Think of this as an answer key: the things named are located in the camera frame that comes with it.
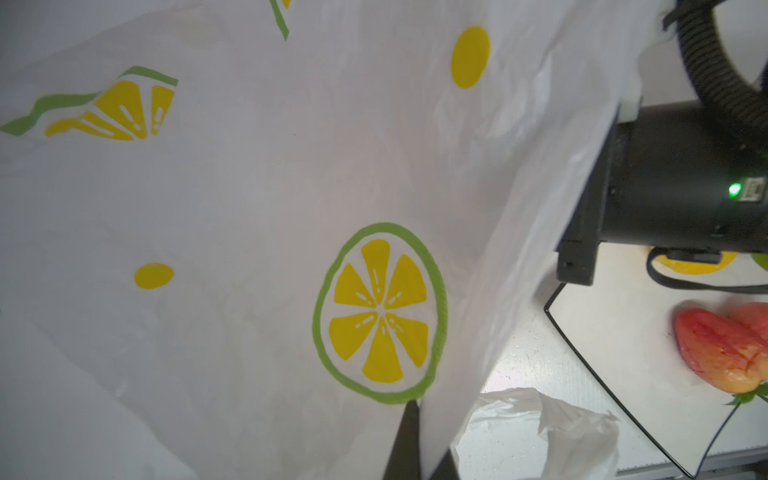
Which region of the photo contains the small pink fake peach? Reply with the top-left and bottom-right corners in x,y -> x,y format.
729,302 -> 768,342

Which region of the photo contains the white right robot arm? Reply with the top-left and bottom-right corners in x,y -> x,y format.
556,1 -> 767,286

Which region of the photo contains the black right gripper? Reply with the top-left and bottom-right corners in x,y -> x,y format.
556,101 -> 767,286

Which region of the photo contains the white lemon-print plastic bag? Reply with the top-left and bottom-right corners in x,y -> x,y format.
1,1 -> 659,479

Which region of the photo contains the red-yellow fake strawberry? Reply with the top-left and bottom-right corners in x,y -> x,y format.
673,307 -> 767,405

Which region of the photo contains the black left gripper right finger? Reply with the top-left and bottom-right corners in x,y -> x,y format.
429,449 -> 460,480

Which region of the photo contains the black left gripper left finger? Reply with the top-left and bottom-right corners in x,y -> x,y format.
383,400 -> 421,480

